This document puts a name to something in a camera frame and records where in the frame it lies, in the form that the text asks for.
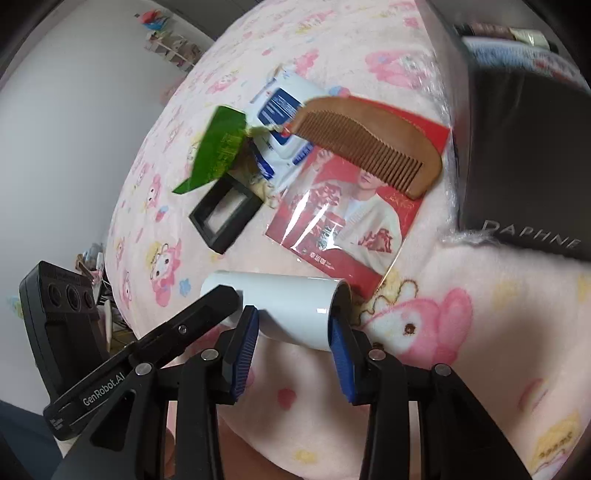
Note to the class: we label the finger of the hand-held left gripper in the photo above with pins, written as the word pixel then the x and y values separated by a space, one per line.
pixel 198 314

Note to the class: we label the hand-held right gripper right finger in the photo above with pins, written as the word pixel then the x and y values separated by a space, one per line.
pixel 341 355

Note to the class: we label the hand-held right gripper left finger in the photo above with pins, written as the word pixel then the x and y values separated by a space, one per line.
pixel 242 350

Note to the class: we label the white cylinder tube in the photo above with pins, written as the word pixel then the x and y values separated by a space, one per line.
pixel 286 304

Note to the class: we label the black cardboard box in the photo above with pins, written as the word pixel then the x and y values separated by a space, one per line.
pixel 517 161

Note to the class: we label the cluttered side table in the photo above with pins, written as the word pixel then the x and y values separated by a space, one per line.
pixel 92 263

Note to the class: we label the red photo card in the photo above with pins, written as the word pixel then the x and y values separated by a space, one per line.
pixel 369 249

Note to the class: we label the green packet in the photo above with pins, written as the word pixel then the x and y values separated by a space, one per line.
pixel 217 143

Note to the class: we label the white and blue packet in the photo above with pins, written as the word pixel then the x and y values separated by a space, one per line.
pixel 281 101

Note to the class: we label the wooden comb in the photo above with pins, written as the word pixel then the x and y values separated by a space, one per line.
pixel 351 115

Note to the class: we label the pink printed blanket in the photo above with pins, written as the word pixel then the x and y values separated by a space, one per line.
pixel 323 46

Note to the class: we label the dark packet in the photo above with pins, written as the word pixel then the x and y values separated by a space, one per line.
pixel 498 32

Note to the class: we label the black square frame box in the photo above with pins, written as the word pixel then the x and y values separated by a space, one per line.
pixel 217 241

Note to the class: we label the white wall shelf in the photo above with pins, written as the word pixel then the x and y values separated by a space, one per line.
pixel 175 46

